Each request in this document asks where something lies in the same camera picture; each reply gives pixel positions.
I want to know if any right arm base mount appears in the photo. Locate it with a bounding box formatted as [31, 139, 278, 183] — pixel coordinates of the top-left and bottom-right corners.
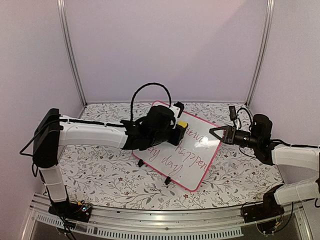
[240, 200, 285, 235]

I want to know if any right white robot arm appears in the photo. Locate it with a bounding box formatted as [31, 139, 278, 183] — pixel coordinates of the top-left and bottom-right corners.
[209, 114, 320, 218]

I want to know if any left aluminium frame post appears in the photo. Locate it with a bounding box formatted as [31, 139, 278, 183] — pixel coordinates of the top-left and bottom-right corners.
[56, 0, 88, 107]

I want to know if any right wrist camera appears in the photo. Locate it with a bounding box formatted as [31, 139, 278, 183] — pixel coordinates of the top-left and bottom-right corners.
[228, 105, 238, 127]

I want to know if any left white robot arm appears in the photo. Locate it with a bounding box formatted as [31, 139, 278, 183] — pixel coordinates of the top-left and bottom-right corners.
[19, 102, 188, 217]

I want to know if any rear aluminium table rail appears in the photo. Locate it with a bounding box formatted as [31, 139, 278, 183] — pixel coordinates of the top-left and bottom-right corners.
[86, 100, 246, 105]

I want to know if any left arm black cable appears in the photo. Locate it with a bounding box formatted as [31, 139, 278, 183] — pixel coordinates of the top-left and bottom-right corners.
[130, 82, 173, 123]

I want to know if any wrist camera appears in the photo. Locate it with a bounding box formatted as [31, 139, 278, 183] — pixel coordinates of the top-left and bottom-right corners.
[228, 105, 238, 127]
[169, 101, 185, 128]

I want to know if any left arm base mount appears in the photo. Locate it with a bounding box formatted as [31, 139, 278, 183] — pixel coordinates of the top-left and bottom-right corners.
[48, 199, 93, 223]

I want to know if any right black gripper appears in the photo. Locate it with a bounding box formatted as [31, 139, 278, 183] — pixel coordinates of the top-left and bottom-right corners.
[209, 126, 261, 150]

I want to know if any black whiteboard stand foot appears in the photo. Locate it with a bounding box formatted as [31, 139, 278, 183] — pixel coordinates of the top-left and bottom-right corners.
[137, 159, 145, 168]

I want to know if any yellow bone-shaped eraser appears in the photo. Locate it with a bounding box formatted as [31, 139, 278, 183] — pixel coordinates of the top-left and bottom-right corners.
[177, 121, 188, 129]

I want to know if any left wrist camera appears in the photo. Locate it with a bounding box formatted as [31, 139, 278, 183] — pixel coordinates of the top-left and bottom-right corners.
[169, 101, 185, 128]

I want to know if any front aluminium rail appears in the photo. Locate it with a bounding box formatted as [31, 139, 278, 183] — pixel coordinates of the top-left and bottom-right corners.
[21, 193, 314, 240]

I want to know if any pink-framed whiteboard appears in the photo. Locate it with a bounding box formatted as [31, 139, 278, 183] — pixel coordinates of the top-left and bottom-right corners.
[132, 111, 221, 192]

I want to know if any aluminium frame post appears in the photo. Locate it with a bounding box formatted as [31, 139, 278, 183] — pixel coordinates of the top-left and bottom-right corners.
[56, 0, 88, 107]
[245, 0, 275, 108]

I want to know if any right aluminium frame post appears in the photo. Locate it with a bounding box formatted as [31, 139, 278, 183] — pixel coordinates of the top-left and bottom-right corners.
[245, 0, 275, 108]

